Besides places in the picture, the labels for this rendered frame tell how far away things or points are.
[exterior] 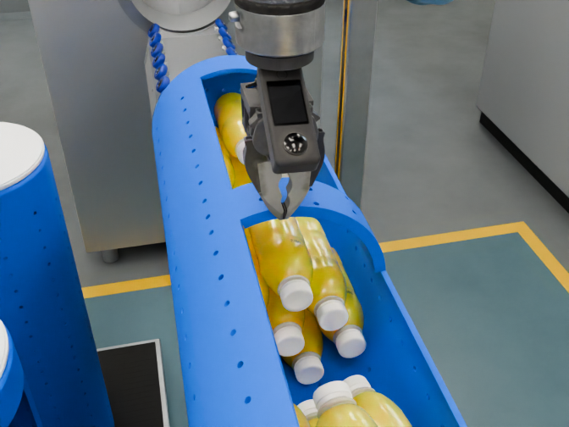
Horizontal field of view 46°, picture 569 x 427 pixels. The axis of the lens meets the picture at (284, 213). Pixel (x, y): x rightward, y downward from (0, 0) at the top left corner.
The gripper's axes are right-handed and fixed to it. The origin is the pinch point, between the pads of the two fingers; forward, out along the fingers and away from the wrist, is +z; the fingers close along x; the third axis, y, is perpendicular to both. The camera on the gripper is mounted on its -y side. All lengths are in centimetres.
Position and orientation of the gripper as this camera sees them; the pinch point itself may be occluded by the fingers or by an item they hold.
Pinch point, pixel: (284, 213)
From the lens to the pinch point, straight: 78.4
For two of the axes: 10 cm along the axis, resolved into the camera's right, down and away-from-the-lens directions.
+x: -9.8, 1.3, -1.7
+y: -2.2, -5.8, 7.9
